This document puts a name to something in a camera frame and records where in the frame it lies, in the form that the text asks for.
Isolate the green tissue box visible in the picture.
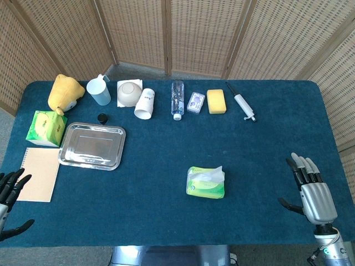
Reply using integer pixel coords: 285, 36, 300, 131
26, 110, 68, 147

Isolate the silver blue robot base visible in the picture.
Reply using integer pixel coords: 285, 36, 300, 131
110, 245, 231, 266

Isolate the white paper cup stack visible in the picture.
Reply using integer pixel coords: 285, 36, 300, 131
134, 88, 155, 120

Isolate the beige bowl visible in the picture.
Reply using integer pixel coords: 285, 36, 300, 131
116, 81, 144, 108

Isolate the yellow sponge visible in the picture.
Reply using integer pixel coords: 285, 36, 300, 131
206, 89, 227, 115

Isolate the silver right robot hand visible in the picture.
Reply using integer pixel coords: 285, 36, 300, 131
278, 152, 338, 224

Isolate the wicker folding screen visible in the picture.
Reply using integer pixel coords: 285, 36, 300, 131
0, 0, 355, 207

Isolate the dark blue table cloth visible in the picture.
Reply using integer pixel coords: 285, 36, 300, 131
0, 80, 342, 248

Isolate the green soft tissue pack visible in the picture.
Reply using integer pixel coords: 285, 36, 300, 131
185, 166, 225, 200

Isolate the tan spiral notebook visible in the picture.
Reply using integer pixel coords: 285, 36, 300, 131
16, 147, 61, 203

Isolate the yellow plush toy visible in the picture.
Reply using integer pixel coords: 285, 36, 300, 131
47, 74, 86, 116

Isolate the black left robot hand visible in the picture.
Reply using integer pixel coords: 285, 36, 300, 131
0, 168, 36, 241

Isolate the rectangular metal tray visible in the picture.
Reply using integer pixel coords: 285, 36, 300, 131
58, 122, 126, 171

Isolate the light blue plastic cup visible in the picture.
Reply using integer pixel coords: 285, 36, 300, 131
86, 73, 112, 106

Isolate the clear plastic water bottle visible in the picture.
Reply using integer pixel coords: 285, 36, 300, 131
171, 80, 185, 121

